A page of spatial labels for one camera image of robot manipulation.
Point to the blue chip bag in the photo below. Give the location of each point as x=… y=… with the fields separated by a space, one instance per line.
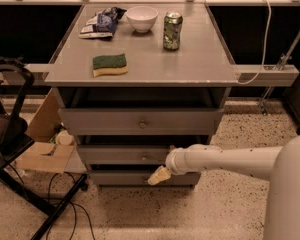
x=103 y=24

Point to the grey bottom drawer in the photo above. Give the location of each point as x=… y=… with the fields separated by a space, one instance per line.
x=135 y=178

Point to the white roll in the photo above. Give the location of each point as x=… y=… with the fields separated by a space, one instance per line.
x=64 y=138

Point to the black chair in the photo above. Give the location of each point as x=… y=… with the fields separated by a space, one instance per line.
x=14 y=141

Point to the metal diagonal strut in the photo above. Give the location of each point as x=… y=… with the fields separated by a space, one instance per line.
x=279 y=66

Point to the grey drawer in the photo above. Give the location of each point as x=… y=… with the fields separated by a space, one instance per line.
x=123 y=154
x=141 y=111
x=135 y=178

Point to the grey drawer cabinet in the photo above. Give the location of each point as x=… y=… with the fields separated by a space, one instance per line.
x=200 y=50

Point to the green soda can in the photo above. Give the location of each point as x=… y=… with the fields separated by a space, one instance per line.
x=172 y=30

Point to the cardboard box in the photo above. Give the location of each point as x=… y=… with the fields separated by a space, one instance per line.
x=45 y=154

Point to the white ceramic bowl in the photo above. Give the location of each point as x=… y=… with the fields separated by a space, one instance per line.
x=141 y=18

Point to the grey top drawer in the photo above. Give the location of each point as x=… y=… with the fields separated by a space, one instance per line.
x=141 y=111

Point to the grey horizontal rail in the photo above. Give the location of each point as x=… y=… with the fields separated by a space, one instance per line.
x=237 y=75

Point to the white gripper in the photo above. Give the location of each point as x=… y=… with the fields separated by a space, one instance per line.
x=173 y=161

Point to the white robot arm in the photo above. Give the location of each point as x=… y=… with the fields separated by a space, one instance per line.
x=280 y=166

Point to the green yellow sponge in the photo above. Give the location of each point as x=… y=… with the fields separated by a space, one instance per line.
x=109 y=65

